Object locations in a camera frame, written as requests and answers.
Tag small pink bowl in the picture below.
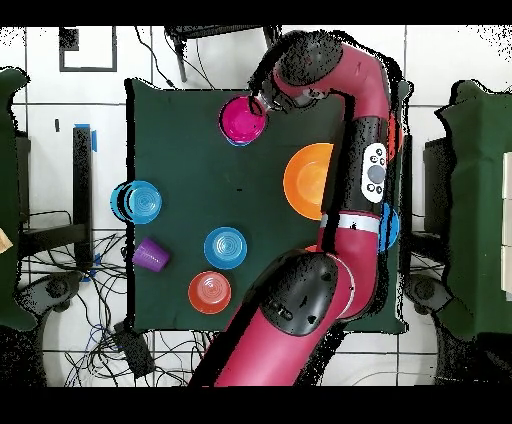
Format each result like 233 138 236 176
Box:
217 95 269 146

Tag large yellow-orange bowl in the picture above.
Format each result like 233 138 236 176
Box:
282 142 336 222

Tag large blue bowl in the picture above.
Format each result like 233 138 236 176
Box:
377 201 401 254

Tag purple cup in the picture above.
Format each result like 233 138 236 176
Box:
131 237 171 274

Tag dark green table cloth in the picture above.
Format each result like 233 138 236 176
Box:
125 78 413 334

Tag small blue bowl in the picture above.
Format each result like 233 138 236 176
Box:
109 180 164 226
203 226 248 271

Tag blue tape strip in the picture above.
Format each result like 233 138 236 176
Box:
73 122 98 153

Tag small orange bowl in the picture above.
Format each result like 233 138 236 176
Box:
187 270 233 316

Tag green cloth covered side table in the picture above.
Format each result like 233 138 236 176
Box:
435 79 512 341
0 66 37 331

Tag black office chair base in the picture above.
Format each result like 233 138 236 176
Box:
403 273 453 317
17 271 83 315

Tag black power box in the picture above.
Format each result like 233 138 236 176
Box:
112 321 156 380

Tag black square frame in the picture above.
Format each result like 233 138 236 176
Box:
58 25 118 74

